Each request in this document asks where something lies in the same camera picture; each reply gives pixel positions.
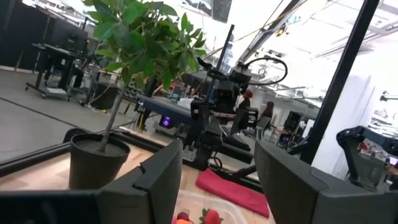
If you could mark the black rolling workstation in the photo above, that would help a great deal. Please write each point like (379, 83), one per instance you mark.
(62, 37)

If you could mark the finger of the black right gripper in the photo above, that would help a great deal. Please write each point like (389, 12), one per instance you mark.
(247, 119)
(200, 124)

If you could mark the dark red cherry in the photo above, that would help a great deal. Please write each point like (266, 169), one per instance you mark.
(183, 216)

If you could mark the black slanted frame pole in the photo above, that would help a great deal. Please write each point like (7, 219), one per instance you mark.
(340, 81)

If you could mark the person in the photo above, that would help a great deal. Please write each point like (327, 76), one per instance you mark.
(269, 109)
(246, 99)

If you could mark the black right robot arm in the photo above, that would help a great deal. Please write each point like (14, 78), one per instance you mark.
(211, 146)

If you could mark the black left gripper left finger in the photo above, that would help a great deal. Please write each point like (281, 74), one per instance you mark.
(149, 193)

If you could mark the red strawberry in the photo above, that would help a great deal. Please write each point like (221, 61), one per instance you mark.
(212, 217)

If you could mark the clear plastic tupperware container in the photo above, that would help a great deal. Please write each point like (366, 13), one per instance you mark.
(199, 202)

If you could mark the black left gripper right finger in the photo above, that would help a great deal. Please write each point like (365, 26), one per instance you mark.
(295, 193)

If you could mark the orange toy carrot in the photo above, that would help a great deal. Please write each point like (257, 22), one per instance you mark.
(184, 222)

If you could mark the black bin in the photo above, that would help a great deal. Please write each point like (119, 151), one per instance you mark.
(104, 96)

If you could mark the red cloth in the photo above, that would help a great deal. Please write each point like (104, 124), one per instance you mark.
(233, 193)

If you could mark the green plant in black pot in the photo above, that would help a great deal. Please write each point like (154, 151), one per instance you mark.
(93, 165)

